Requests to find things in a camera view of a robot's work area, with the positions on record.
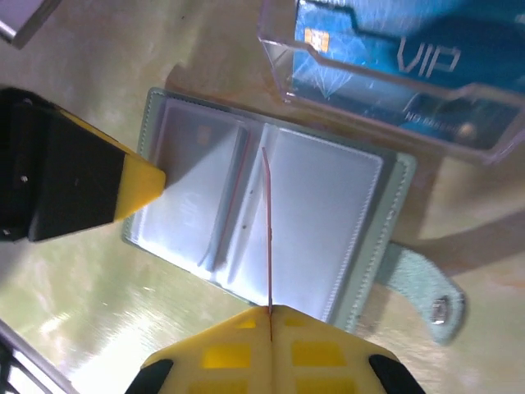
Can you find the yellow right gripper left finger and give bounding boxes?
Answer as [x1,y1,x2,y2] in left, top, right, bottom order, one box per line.
[129,305,273,394]

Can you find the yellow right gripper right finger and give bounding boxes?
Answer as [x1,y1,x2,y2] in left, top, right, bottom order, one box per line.
[270,304,428,394]

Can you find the red credit card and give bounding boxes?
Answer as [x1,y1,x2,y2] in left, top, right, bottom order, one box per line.
[260,146,276,342]

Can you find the green leather card holder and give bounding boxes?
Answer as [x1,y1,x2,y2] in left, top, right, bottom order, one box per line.
[121,85,468,348]

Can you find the blue credit card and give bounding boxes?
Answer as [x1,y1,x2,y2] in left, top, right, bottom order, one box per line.
[286,0,525,151]

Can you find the clear acrylic card stand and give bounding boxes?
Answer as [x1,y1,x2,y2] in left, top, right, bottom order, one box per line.
[256,0,525,166]

